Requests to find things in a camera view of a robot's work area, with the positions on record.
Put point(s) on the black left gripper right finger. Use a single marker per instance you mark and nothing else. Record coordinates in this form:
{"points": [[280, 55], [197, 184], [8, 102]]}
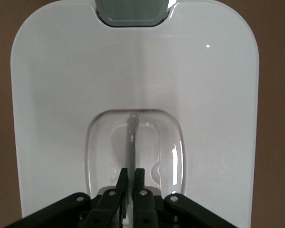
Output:
{"points": [[143, 209]]}

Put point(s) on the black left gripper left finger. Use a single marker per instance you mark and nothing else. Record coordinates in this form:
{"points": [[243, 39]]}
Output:
{"points": [[109, 209]]}

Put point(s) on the white plastic box lid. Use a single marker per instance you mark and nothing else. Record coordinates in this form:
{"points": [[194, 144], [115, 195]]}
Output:
{"points": [[61, 95]]}

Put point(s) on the grey lid latch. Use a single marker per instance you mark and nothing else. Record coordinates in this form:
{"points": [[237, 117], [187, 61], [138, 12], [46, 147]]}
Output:
{"points": [[133, 12]]}

